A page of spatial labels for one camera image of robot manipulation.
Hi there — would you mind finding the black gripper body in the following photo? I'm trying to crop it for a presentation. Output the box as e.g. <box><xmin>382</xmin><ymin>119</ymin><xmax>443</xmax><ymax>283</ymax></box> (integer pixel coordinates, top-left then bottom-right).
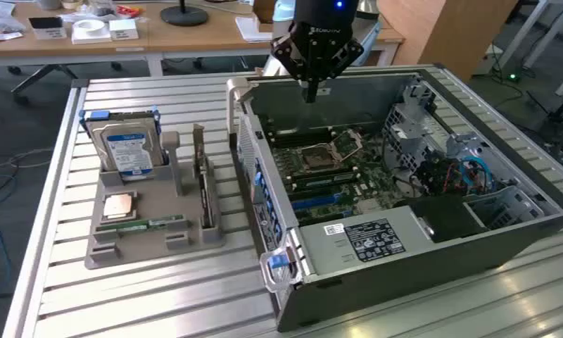
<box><xmin>293</xmin><ymin>0</ymin><xmax>358</xmax><ymax>81</ymax></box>

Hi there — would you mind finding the black graphics card silver bracket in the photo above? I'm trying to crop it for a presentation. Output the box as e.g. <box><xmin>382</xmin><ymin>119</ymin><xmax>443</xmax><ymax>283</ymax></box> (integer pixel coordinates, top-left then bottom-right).
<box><xmin>192</xmin><ymin>123</ymin><xmax>218</xmax><ymax>230</ymax></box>

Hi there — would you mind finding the stack of white papers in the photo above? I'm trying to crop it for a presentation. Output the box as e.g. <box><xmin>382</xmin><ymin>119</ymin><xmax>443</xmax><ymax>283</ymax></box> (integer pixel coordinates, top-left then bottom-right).
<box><xmin>234</xmin><ymin>15</ymin><xmax>274</xmax><ymax>44</ymax></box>

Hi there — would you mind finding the brown cardboard box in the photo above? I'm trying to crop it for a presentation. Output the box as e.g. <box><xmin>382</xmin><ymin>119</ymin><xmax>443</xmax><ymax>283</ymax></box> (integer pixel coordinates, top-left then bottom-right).
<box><xmin>252</xmin><ymin>0</ymin><xmax>277</xmax><ymax>25</ymax></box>

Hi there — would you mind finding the wooden desk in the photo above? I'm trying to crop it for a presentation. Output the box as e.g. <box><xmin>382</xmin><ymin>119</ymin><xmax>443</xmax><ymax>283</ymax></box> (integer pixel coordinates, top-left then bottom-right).
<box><xmin>0</xmin><ymin>0</ymin><xmax>150</xmax><ymax>68</ymax></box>
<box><xmin>148</xmin><ymin>0</ymin><xmax>407</xmax><ymax>77</ymax></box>

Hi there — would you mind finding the black round lamp base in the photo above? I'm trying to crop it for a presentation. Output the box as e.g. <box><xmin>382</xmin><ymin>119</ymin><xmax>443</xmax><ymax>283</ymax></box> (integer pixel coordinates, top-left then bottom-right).
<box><xmin>158</xmin><ymin>0</ymin><xmax>212</xmax><ymax>27</ymax></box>

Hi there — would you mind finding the metal socket cover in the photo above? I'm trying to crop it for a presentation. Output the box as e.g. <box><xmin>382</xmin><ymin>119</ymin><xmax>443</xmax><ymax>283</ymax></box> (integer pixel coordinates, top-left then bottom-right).
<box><xmin>328</xmin><ymin>127</ymin><xmax>366</xmax><ymax>163</ymax></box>

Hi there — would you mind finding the wooden cabinet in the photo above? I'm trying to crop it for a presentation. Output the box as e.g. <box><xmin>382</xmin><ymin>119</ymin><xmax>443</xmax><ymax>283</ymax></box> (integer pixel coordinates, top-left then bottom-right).
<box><xmin>377</xmin><ymin>0</ymin><xmax>521</xmax><ymax>82</ymax></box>

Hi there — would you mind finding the silver perforated drive cage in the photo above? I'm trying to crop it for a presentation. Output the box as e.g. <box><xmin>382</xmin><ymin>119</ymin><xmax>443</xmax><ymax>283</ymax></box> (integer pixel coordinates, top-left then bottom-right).
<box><xmin>384</xmin><ymin>79</ymin><xmax>457</xmax><ymax>177</ymax></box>

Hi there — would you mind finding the white floor box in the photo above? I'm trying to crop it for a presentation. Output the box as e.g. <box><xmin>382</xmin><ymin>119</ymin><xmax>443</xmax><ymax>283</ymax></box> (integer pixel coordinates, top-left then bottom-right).
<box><xmin>471</xmin><ymin>44</ymin><xmax>506</xmax><ymax>81</ymax></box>

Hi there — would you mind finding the CPU socket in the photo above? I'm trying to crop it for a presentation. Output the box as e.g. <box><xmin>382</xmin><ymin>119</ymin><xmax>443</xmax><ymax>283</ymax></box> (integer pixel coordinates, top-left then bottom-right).
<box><xmin>297</xmin><ymin>143</ymin><xmax>342</xmax><ymax>174</ymax></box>

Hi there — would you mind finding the white labelled box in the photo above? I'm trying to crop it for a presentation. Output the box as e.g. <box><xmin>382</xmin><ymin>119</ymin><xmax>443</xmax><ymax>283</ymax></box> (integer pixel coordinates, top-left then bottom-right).
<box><xmin>108</xmin><ymin>18</ymin><xmax>140</xmax><ymax>42</ymax></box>

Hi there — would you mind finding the green RAM stick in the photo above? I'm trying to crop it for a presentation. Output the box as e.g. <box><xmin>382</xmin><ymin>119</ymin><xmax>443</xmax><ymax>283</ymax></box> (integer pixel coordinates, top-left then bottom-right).
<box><xmin>288</xmin><ymin>170</ymin><xmax>361</xmax><ymax>192</ymax></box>
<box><xmin>96</xmin><ymin>214</ymin><xmax>188</xmax><ymax>233</ymax></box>

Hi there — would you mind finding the green motherboard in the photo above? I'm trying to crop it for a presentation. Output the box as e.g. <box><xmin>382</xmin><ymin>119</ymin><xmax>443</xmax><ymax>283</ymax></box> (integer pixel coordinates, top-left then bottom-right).
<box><xmin>257</xmin><ymin>115</ymin><xmax>422</xmax><ymax>227</ymax></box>

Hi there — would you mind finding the white flat box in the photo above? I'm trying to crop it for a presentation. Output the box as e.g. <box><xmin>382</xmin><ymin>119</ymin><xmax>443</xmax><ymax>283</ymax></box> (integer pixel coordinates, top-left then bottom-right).
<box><xmin>72</xmin><ymin>27</ymin><xmax>113</xmax><ymax>46</ymax></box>

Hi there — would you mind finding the white tape roll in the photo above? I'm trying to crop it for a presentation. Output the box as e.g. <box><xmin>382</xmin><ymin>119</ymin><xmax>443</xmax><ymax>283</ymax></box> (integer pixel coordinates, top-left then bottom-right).
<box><xmin>73</xmin><ymin>19</ymin><xmax>105</xmax><ymax>37</ymax></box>

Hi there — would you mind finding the blue expansion slot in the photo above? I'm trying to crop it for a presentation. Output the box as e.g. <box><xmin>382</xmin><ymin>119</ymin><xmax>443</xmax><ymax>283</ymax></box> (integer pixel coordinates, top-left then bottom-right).
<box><xmin>290</xmin><ymin>194</ymin><xmax>342</xmax><ymax>211</ymax></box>

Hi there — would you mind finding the silver hard disk blue carrier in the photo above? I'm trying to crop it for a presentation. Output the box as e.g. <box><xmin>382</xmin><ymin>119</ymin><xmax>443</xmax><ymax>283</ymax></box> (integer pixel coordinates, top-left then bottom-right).
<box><xmin>78</xmin><ymin>104</ymin><xmax>166</xmax><ymax>183</ymax></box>

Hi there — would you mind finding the black-topped white box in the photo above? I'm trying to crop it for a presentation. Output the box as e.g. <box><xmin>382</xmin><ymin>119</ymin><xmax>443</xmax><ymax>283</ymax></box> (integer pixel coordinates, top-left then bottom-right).
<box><xmin>27</xmin><ymin>16</ymin><xmax>68</xmax><ymax>41</ymax></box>

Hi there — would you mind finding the grey parts rack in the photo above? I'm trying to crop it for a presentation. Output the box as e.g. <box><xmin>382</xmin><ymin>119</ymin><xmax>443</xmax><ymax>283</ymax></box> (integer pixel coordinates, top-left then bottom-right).
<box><xmin>84</xmin><ymin>130</ymin><xmax>228</xmax><ymax>271</ymax></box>

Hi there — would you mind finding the copper-toned CPU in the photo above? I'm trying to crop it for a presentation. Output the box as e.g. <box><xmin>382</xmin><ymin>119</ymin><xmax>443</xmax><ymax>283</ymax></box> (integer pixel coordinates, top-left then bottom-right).
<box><xmin>102</xmin><ymin>193</ymin><xmax>136</xmax><ymax>219</ymax></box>

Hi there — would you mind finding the grey power supply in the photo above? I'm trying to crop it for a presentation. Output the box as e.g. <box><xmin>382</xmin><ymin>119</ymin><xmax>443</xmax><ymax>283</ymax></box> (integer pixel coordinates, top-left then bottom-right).
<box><xmin>298</xmin><ymin>206</ymin><xmax>434</xmax><ymax>278</ymax></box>

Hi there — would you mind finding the silver disk bay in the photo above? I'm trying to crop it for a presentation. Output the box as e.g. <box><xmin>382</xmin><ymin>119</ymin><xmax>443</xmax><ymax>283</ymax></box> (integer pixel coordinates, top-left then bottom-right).
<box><xmin>462</xmin><ymin>185</ymin><xmax>546</xmax><ymax>232</ymax></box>

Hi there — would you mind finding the clear plastic bag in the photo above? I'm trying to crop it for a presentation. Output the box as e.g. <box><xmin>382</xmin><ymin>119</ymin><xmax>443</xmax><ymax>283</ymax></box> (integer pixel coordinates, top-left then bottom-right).
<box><xmin>0</xmin><ymin>1</ymin><xmax>28</xmax><ymax>33</ymax></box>

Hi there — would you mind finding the dark grey open PC case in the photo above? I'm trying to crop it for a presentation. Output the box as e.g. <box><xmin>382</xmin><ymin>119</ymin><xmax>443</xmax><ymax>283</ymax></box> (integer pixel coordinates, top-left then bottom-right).
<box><xmin>225</xmin><ymin>68</ymin><xmax>563</xmax><ymax>334</ymax></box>

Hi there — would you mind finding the light blue wire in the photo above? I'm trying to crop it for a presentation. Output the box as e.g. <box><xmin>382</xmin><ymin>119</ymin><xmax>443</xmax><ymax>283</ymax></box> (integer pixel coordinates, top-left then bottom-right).
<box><xmin>463</xmin><ymin>154</ymin><xmax>495</xmax><ymax>194</ymax></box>

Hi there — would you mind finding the clear handle with blue tab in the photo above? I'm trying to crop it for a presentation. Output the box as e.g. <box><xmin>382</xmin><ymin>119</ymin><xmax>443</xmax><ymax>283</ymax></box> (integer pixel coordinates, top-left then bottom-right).
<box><xmin>260</xmin><ymin>245</ymin><xmax>304</xmax><ymax>294</ymax></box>

